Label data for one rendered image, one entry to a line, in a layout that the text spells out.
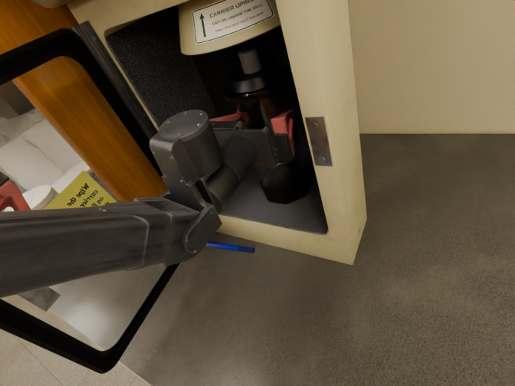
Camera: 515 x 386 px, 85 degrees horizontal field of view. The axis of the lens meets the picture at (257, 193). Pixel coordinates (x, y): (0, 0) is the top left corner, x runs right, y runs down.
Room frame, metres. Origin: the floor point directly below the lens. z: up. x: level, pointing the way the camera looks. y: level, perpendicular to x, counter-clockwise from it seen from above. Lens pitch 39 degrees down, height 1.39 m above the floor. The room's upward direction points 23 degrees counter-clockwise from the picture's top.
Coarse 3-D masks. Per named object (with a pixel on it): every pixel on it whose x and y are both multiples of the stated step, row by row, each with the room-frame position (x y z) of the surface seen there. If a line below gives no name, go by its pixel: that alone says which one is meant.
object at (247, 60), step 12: (252, 48) 0.43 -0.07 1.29; (240, 60) 0.44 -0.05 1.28; (252, 60) 0.42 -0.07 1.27; (240, 72) 0.45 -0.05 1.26; (252, 72) 0.42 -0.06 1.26; (264, 72) 0.41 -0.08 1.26; (276, 72) 0.40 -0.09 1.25; (228, 84) 0.44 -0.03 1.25; (240, 84) 0.41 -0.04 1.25; (252, 84) 0.40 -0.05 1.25; (264, 84) 0.39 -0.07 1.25
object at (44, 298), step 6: (42, 288) 0.25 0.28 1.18; (48, 288) 0.26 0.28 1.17; (18, 294) 0.24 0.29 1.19; (24, 294) 0.24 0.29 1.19; (30, 294) 0.25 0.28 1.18; (36, 294) 0.25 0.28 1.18; (42, 294) 0.25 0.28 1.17; (48, 294) 0.25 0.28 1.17; (54, 294) 0.25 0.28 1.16; (30, 300) 0.24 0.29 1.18; (36, 300) 0.24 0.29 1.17; (42, 300) 0.25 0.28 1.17; (48, 300) 0.25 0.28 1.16; (54, 300) 0.25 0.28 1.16; (42, 306) 0.24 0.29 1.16; (48, 306) 0.24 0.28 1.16
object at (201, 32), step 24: (192, 0) 0.39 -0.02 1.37; (216, 0) 0.37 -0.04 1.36; (240, 0) 0.36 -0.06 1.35; (264, 0) 0.36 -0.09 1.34; (192, 24) 0.38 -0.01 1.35; (216, 24) 0.36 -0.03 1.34; (240, 24) 0.35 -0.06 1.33; (264, 24) 0.35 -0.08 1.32; (192, 48) 0.38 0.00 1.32; (216, 48) 0.36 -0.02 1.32
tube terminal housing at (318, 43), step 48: (96, 0) 0.44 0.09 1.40; (144, 0) 0.39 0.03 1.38; (288, 0) 0.27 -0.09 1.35; (336, 0) 0.31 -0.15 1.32; (288, 48) 0.28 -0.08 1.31; (336, 48) 0.30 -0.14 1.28; (336, 96) 0.29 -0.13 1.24; (336, 144) 0.27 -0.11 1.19; (336, 192) 0.27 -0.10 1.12; (288, 240) 0.34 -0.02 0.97; (336, 240) 0.28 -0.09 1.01
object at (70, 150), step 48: (0, 96) 0.36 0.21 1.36; (48, 96) 0.39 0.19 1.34; (96, 96) 0.44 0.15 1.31; (0, 144) 0.33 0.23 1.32; (48, 144) 0.36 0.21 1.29; (96, 144) 0.40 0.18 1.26; (0, 192) 0.31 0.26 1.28; (48, 192) 0.33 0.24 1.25; (96, 192) 0.36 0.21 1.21; (144, 192) 0.41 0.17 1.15; (96, 288) 0.29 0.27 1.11; (144, 288) 0.32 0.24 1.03; (96, 336) 0.25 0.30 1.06
